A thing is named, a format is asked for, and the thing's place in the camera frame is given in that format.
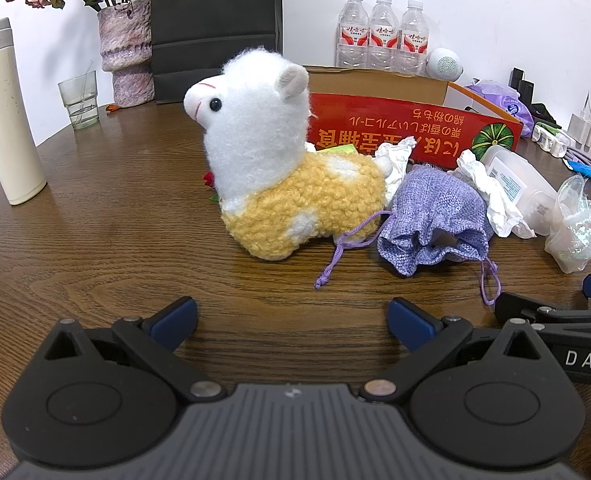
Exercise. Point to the clear water bottle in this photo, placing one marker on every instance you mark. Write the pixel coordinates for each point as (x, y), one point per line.
(351, 30)
(383, 35)
(413, 40)

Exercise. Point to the red rose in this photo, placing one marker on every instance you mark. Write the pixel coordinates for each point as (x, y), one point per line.
(209, 179)

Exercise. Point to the black folded object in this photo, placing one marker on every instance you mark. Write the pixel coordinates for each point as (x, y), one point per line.
(543, 115)

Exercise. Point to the blue toothpaste tube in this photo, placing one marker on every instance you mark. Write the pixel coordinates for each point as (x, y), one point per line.
(590, 174)

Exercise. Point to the red cardboard box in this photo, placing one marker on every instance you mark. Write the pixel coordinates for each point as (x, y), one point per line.
(375, 125)

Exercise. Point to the clear glass cup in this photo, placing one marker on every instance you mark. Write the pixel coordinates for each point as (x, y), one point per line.
(78, 102)

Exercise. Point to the black paper bag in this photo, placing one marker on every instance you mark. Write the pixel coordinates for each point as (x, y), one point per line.
(215, 25)

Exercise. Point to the cream thermos flask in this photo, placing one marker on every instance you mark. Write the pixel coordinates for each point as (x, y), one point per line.
(10, 135)

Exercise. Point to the green packet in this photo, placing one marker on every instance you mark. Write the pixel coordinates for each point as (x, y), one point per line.
(335, 148)

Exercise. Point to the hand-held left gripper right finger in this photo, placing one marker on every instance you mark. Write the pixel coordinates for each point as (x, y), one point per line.
(410, 322)

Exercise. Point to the white tissue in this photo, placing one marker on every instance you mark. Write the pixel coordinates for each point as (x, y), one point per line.
(395, 160)
(495, 205)

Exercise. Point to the purple tissue pack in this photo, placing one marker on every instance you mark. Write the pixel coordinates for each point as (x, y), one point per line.
(500, 97)

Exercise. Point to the black rectangular device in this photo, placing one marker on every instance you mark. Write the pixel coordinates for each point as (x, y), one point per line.
(527, 91)
(515, 79)

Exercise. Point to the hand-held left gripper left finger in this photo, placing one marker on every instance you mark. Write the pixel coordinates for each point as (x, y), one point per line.
(175, 317)

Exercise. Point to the thin stirring rod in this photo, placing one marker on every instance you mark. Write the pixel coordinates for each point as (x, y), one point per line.
(83, 89)

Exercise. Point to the white USB charger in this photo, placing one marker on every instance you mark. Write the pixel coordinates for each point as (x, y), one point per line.
(585, 130)

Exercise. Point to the iridescent plastic wrap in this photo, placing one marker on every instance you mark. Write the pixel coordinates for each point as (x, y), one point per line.
(575, 235)

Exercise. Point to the white plastic bottle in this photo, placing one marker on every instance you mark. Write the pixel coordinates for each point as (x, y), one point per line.
(515, 180)

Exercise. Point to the pink mottled vase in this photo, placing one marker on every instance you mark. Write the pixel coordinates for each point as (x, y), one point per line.
(125, 50)

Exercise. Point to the white and yellow alpaca plush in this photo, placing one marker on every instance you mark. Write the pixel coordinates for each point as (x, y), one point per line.
(255, 125)

